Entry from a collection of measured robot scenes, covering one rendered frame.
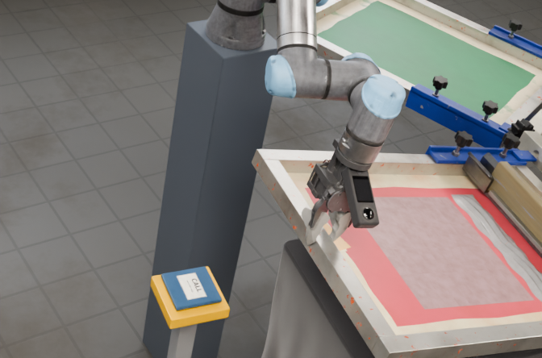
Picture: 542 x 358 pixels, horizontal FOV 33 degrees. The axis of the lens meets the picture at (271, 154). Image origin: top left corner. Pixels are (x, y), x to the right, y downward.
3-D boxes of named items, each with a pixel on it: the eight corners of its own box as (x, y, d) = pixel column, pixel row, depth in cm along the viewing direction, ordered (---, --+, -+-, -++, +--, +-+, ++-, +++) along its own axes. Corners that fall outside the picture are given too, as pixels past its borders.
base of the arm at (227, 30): (193, 24, 227) (199, -11, 221) (243, 16, 235) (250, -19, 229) (225, 54, 218) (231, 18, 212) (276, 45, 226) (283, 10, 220)
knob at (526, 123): (513, 152, 238) (526, 130, 235) (500, 139, 242) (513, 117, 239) (532, 153, 242) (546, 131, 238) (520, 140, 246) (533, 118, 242)
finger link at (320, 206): (319, 224, 174) (343, 190, 170) (324, 231, 172) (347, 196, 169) (302, 222, 171) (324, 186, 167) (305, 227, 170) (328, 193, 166)
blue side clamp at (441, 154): (427, 180, 219) (439, 157, 215) (417, 168, 222) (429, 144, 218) (516, 181, 234) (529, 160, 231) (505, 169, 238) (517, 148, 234)
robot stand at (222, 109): (142, 341, 297) (186, 22, 227) (189, 323, 307) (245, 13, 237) (168, 380, 286) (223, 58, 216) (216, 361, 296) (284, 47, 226)
